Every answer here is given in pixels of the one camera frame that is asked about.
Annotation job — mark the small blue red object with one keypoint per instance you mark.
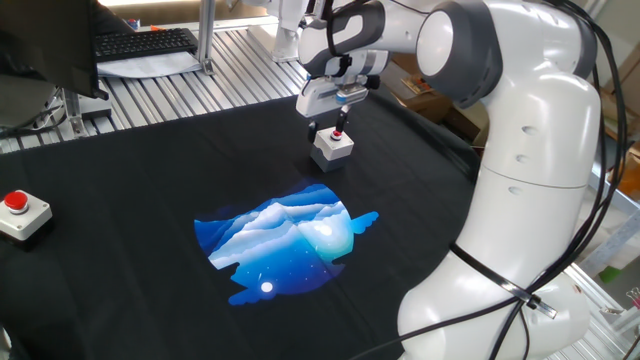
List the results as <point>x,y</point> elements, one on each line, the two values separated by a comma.
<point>133,24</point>

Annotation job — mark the black monitor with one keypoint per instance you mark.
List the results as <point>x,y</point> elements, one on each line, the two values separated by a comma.
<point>50,45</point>

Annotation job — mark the white stand bracket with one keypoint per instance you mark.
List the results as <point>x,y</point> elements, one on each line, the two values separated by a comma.
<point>287,35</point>

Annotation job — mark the black cloth with blue print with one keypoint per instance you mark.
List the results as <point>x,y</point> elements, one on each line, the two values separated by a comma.
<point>125,275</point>

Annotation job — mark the white paper sheet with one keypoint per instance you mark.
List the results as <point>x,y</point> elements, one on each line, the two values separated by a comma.
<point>150,67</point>

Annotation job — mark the black keyboard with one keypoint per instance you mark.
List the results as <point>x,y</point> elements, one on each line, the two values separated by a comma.
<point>145,44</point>

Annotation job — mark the red emergency stop button box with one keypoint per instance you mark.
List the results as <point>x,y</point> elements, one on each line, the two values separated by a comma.
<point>25,225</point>

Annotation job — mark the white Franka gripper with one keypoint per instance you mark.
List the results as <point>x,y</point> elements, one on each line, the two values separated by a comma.
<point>315,100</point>

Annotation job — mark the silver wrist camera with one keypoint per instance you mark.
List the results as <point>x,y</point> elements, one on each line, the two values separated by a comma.
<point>351,94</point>

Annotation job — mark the aluminium profile post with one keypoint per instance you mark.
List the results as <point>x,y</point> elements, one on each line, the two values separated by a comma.
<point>206,35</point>

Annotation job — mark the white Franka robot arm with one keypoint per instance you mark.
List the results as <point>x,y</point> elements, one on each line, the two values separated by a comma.
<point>530,150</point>

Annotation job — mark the white grey push button box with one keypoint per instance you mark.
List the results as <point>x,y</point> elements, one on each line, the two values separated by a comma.
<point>327,157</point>

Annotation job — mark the wooden tray with coloured blocks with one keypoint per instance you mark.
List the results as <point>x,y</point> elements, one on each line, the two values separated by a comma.
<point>415,85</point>

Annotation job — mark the open brown cardboard box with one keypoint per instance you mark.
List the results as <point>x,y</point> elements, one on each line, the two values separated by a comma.
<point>415,105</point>

